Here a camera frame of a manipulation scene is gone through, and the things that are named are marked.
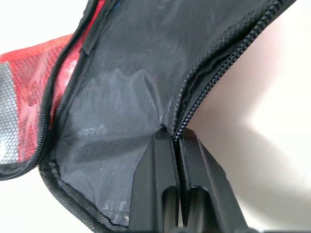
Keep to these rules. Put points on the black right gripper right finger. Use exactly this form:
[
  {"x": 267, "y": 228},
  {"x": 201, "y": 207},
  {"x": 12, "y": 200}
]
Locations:
[{"x": 204, "y": 194}]

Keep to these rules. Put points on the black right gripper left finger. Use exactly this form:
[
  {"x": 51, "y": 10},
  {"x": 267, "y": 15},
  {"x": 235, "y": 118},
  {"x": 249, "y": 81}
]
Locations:
[{"x": 155, "y": 174}]

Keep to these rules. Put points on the red and black paddle case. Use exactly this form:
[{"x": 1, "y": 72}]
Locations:
[{"x": 126, "y": 72}]

